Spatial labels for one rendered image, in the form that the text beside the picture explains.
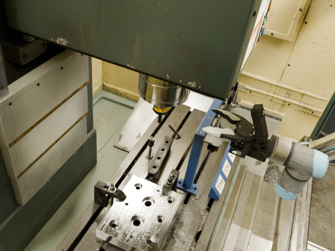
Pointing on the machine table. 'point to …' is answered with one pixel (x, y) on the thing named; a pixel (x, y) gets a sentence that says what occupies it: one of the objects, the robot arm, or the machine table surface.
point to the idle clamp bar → (161, 153)
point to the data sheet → (260, 11)
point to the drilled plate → (120, 240)
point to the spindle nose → (161, 92)
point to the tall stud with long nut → (150, 146)
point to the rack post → (191, 169)
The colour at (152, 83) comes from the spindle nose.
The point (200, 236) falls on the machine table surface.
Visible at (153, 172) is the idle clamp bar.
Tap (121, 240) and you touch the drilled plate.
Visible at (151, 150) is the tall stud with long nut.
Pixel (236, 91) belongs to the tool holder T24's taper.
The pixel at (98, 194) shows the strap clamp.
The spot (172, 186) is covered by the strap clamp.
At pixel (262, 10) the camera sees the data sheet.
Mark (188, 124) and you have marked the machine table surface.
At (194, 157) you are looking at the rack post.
